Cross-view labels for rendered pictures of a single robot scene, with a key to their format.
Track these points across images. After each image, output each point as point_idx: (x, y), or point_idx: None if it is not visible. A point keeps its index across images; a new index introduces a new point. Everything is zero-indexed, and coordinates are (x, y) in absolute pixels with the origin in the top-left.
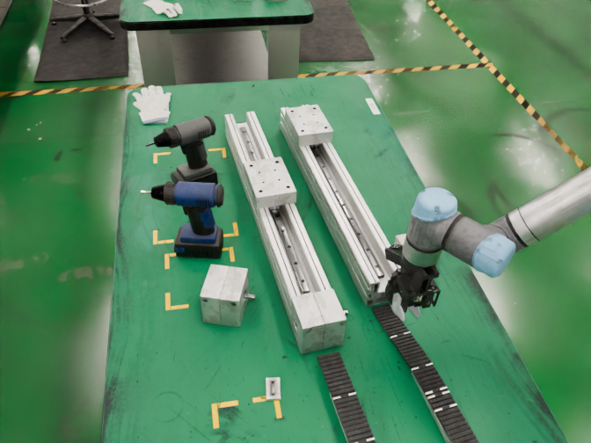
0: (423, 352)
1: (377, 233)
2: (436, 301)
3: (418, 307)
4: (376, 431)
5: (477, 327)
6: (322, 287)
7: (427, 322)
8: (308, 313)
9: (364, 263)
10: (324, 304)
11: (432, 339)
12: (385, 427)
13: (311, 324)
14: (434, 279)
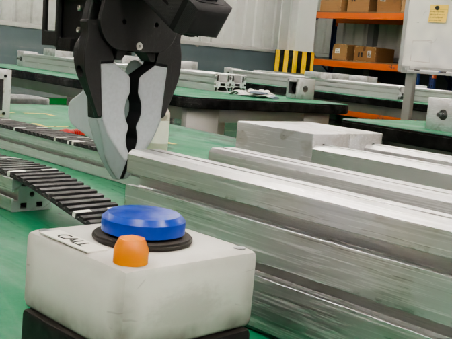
0: (33, 181)
1: (328, 190)
2: (43, 20)
3: (79, 93)
4: (98, 183)
5: None
6: (343, 147)
7: (20, 251)
8: (321, 126)
9: (289, 160)
10: (305, 127)
11: (3, 234)
12: (84, 184)
13: (297, 122)
14: (5, 318)
